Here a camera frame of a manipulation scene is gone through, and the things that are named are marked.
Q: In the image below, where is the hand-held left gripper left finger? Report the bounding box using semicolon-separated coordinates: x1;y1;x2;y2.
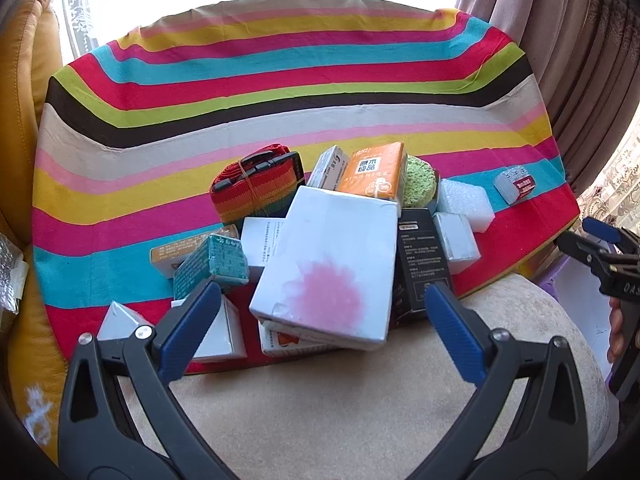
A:
57;279;241;480

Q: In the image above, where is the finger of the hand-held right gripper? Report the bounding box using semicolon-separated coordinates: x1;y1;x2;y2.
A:
556;231;618;281
581;216;640;261

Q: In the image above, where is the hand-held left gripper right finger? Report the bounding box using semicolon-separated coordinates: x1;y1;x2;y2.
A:
410;282;583;480

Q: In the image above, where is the purple cardboard box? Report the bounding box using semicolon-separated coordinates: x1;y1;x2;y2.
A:
520;255;618;361

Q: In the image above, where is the small grey box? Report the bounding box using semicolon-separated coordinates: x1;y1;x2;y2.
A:
96;300;153;342
432;211;481;263

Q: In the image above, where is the teal green box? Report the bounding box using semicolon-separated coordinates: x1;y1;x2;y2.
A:
172;234;250;301

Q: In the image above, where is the small beige orange box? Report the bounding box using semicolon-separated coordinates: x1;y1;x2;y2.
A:
150;225;241;278

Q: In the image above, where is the tall black box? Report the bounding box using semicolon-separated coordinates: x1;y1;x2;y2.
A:
391;207;456;328

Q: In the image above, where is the long white orange-print box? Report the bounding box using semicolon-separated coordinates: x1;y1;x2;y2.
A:
257;319;351;358

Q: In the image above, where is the red and white packet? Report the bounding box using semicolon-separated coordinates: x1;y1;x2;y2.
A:
494;164;538;206

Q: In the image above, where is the large white pink-stained box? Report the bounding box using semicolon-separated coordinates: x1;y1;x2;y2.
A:
249;185;403;352

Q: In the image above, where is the person's right hand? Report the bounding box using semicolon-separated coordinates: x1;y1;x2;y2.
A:
607;296;627;365

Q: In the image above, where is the plain white box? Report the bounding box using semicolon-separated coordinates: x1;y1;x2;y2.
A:
192;291;249;363

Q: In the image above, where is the embroidered lace curtain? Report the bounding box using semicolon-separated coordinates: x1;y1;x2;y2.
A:
575;110;640;241

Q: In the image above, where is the white box with small text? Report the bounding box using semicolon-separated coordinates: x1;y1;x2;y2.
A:
239;216;287;283

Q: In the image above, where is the white foam block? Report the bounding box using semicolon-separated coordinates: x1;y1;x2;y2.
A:
436;177;496;233

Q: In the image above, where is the beige cushion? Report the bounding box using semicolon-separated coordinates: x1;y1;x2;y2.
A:
117;272;613;480

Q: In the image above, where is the green scrubbing sponge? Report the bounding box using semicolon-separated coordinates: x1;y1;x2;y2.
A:
400;155;441;209

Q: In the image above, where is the brown pleated curtain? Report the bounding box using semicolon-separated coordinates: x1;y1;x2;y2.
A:
455;0;640;196

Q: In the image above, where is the orange tissue pack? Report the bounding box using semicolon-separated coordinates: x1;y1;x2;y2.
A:
336;141;407;203

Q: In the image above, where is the silver blister pack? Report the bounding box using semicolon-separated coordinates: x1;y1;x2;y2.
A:
0;232;30;316

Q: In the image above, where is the white medicine box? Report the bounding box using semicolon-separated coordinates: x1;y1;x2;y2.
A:
306;145;351;191

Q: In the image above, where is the rainbow striped cloth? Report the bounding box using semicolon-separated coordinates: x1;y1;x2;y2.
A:
31;2;582;376

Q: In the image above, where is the yellow leather sofa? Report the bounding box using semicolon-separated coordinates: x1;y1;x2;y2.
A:
0;0;71;461

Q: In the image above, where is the sheer window curtain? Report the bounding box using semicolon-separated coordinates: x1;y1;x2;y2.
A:
60;0;131;61

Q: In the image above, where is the rainbow striped luggage strap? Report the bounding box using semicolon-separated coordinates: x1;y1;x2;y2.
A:
209;144;304;226

